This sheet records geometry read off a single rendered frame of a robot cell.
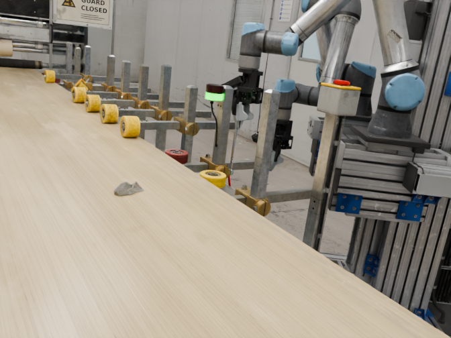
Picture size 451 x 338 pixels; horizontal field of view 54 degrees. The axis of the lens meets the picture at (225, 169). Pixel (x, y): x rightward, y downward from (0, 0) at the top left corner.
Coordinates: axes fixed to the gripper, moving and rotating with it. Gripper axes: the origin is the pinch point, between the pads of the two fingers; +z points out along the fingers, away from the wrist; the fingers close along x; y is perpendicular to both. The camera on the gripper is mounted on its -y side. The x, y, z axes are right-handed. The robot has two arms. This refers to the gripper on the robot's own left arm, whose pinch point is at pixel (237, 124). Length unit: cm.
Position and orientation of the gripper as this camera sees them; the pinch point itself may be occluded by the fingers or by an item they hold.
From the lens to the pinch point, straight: 160.6
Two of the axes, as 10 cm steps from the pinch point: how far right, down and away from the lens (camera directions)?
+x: 6.1, -1.4, 7.8
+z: -1.1, 9.6, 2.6
